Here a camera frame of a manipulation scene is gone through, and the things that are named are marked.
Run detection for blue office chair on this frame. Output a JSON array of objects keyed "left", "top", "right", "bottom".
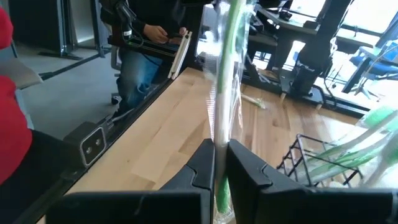
[{"left": 341, "top": 18, "right": 398, "bottom": 94}]

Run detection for black aluminium table frame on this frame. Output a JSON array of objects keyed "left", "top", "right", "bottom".
[{"left": 241, "top": 52, "right": 373, "bottom": 118}]

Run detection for black front rail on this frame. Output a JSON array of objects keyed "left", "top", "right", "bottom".
[{"left": 12, "top": 76, "right": 177, "bottom": 224}]

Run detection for black table-edge camera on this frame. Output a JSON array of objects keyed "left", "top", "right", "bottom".
[{"left": 63, "top": 121, "right": 109, "bottom": 169}]

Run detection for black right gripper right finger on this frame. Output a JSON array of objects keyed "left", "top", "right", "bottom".
[{"left": 226, "top": 138, "right": 398, "bottom": 224}]

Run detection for grey desk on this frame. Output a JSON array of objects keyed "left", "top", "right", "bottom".
[{"left": 248, "top": 2, "right": 338, "bottom": 63}]

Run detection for silver aluminium bracket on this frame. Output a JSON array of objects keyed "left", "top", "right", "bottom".
[{"left": 167, "top": 30, "right": 193, "bottom": 80}]

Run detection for person's hand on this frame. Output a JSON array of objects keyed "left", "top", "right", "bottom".
[
  {"left": 170, "top": 26, "right": 188, "bottom": 44},
  {"left": 142, "top": 23, "right": 171, "bottom": 44}
]

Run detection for black desk beam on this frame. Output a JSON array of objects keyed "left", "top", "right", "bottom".
[{"left": 290, "top": 0, "right": 354, "bottom": 97}]

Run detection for person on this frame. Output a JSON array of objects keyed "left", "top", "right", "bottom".
[
  {"left": 0, "top": 6, "right": 78, "bottom": 224},
  {"left": 98, "top": 0, "right": 208, "bottom": 110}
]

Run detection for black wire caddy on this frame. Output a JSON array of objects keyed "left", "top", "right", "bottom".
[{"left": 275, "top": 133, "right": 364, "bottom": 188}]

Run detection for black cabinet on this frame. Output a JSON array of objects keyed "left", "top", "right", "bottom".
[{"left": 7, "top": 0, "right": 68, "bottom": 54}]

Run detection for grey chair seat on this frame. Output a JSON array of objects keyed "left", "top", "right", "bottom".
[{"left": 0, "top": 43, "right": 44, "bottom": 91}]

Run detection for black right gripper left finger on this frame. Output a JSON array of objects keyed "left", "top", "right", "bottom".
[{"left": 45, "top": 138, "right": 216, "bottom": 224}]

